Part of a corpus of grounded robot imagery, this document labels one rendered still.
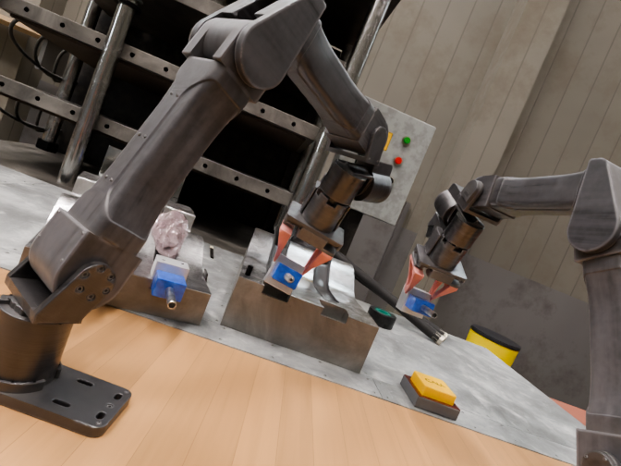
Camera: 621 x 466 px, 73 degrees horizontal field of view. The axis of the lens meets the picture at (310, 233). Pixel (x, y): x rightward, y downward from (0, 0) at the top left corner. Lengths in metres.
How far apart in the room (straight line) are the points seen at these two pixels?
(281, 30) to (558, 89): 3.95
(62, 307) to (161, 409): 0.15
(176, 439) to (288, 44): 0.40
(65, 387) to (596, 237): 0.59
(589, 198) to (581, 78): 3.83
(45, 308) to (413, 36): 3.76
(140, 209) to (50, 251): 0.08
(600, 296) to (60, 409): 0.57
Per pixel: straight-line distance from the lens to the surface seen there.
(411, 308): 0.87
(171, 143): 0.42
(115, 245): 0.42
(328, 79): 0.55
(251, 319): 0.74
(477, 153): 3.64
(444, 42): 4.03
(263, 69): 0.45
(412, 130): 1.66
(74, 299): 0.42
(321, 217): 0.66
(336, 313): 0.79
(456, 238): 0.83
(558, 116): 4.29
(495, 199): 0.77
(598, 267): 0.61
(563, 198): 0.69
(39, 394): 0.46
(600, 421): 0.57
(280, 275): 0.68
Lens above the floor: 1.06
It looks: 5 degrees down
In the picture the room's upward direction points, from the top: 22 degrees clockwise
